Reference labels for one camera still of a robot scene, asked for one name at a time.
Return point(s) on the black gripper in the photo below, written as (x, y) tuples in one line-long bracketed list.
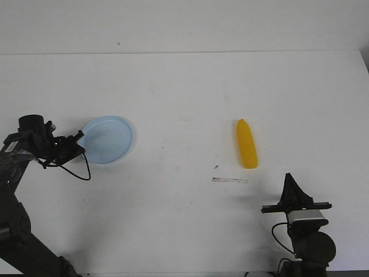
[(303, 201), (65, 149)]

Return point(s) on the light blue round plate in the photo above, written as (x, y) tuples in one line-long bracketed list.
[(107, 139)]

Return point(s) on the yellow toy corn cob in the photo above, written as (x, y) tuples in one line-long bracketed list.
[(247, 148)]

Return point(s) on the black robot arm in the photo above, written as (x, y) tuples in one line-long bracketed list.
[(312, 249), (34, 140)]

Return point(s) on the clear tape strip on table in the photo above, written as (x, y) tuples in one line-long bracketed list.
[(230, 180)]

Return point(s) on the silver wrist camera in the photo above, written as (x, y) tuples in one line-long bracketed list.
[(11, 146), (313, 216)]

